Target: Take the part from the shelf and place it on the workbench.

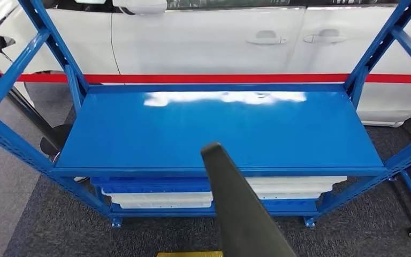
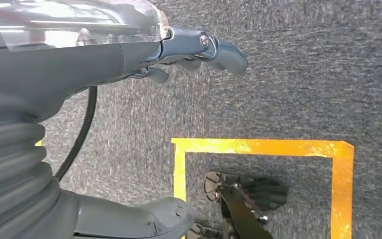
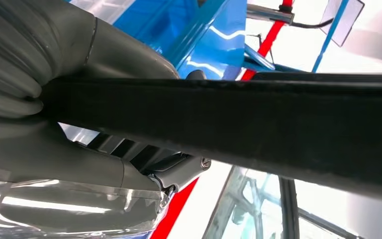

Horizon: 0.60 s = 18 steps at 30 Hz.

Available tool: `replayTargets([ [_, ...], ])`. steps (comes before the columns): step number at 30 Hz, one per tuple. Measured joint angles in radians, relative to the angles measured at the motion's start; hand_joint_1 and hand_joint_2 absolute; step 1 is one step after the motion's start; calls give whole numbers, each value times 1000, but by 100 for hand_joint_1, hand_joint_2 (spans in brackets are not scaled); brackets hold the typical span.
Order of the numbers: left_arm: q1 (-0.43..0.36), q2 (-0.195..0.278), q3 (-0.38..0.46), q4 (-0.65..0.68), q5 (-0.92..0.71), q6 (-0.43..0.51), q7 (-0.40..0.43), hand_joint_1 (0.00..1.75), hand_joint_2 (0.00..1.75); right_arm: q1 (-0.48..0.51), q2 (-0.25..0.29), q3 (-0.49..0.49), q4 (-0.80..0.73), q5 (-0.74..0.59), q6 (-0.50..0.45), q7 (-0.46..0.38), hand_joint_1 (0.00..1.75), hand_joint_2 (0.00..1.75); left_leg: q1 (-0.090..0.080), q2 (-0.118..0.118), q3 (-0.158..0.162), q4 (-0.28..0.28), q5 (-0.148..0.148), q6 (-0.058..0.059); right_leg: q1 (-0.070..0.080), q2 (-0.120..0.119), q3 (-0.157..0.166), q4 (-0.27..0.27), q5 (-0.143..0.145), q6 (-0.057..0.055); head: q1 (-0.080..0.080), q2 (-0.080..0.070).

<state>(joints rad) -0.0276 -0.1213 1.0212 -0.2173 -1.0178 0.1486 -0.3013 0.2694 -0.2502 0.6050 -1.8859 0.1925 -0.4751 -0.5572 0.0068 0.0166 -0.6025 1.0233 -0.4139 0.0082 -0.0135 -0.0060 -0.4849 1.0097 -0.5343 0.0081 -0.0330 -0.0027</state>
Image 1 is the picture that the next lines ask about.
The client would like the black plastic plate frame part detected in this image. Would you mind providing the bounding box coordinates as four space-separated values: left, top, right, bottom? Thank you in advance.
200 142 296 257

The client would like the blue metal shelf rack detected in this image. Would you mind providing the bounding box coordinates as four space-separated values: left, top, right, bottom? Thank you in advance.
0 0 411 228

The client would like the red barrier belt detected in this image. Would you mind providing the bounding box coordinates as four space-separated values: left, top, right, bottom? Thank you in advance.
0 72 411 100

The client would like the blue plastic crate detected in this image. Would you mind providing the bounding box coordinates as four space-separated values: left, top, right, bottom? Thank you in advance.
90 176 211 195
262 199 319 214

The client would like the white plastic crate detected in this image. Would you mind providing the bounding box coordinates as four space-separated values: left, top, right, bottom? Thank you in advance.
246 176 348 187
115 200 214 210
101 190 214 206
249 184 334 195
255 192 323 201

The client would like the white car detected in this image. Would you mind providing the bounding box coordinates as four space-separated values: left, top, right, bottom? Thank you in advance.
0 0 411 127

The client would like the yellow floor tape square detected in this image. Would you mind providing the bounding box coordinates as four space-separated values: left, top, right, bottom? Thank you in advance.
156 251 225 257

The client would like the black stanchion post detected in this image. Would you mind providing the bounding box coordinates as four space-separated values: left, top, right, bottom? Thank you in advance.
0 64 72 157

